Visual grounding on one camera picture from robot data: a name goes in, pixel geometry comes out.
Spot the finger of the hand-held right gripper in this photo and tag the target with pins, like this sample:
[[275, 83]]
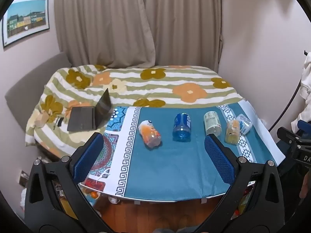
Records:
[[304, 126]]

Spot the grey sofa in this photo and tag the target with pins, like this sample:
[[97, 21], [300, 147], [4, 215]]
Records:
[[29, 82]]

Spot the beige label clear bottle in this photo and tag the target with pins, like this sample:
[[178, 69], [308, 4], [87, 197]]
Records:
[[212, 122]]

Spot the framed wall picture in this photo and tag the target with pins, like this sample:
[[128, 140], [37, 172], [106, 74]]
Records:
[[25, 20]]

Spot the yellow juice bottle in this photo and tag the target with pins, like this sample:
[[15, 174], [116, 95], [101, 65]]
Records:
[[232, 132]]

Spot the white cloth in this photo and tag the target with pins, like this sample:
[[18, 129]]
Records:
[[306, 77]]

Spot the teal patterned tablecloth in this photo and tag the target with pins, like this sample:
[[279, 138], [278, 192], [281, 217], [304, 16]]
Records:
[[170, 165]]

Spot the small orange object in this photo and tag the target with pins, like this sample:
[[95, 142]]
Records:
[[93, 194]]

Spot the person's right hand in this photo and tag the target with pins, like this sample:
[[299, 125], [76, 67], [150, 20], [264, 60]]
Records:
[[303, 187]]

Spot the dark grey laptop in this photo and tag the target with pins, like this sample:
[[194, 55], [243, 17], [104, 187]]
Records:
[[81, 120]]

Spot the blue plastic bottle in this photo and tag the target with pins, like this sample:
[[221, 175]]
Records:
[[182, 127]]

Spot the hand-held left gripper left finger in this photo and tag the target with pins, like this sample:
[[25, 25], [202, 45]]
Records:
[[88, 159]]

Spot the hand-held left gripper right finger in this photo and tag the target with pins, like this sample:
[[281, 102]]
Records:
[[218, 159]]

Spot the floral striped blanket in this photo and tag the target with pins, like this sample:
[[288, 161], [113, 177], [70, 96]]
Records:
[[155, 85]]

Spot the beige curtain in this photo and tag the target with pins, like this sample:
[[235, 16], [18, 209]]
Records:
[[184, 21], [102, 21]]

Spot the orange label plastic bottle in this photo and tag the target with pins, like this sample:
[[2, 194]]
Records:
[[149, 133]]

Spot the small black device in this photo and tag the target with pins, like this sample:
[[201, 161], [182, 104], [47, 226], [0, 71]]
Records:
[[60, 122]]

